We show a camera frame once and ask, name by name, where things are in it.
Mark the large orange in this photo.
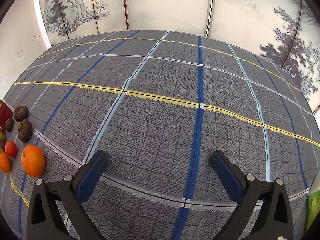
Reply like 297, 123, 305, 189
21, 145, 46, 178

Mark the green box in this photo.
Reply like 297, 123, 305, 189
306, 190, 320, 233

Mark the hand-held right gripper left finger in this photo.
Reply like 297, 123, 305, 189
26, 150, 108, 240

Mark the small orange tangerine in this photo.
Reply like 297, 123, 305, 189
0, 152, 12, 173

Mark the large dark brown water chestnut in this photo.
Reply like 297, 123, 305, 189
17, 119, 33, 143

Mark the red and gold tin box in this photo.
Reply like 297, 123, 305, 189
0, 99, 13, 133

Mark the red cherry tomato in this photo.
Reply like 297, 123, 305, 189
5, 141, 18, 158

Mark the landscape painted folding screen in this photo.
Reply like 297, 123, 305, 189
37, 0, 320, 115

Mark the grey plaid tablecloth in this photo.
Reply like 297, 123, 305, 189
0, 30, 320, 240

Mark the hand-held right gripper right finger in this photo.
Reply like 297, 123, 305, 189
211, 150, 294, 240

